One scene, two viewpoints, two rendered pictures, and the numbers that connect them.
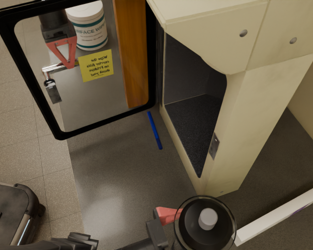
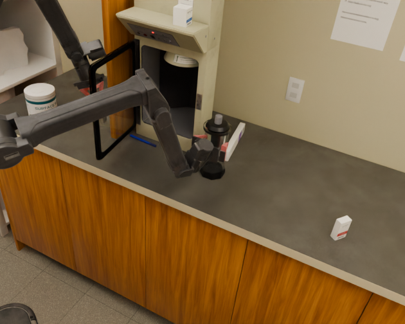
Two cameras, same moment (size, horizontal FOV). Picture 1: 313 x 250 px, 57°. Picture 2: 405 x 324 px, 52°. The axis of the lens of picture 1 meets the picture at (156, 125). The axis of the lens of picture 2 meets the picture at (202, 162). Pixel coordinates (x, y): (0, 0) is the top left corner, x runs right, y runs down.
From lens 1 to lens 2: 122 cm
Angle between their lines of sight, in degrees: 37
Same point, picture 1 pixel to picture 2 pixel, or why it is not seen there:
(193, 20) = (198, 32)
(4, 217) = not seen: outside the picture
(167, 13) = (191, 32)
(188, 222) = (212, 125)
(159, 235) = not seen: hidden behind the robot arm
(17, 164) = not seen: outside the picture
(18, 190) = (4, 310)
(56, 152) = not seen: outside the picture
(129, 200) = (162, 171)
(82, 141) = (106, 163)
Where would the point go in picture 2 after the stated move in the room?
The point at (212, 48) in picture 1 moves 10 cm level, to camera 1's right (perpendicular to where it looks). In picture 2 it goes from (200, 42) to (220, 36)
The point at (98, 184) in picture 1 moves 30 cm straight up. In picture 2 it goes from (139, 173) to (137, 108)
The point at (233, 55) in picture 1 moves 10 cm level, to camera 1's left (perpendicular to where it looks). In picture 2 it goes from (204, 45) to (183, 51)
